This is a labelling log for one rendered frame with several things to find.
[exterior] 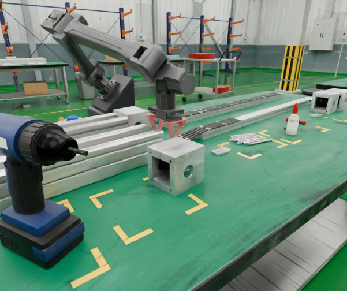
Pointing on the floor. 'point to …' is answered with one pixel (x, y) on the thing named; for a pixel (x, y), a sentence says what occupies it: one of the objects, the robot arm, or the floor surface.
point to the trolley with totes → (216, 74)
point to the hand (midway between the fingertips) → (165, 135)
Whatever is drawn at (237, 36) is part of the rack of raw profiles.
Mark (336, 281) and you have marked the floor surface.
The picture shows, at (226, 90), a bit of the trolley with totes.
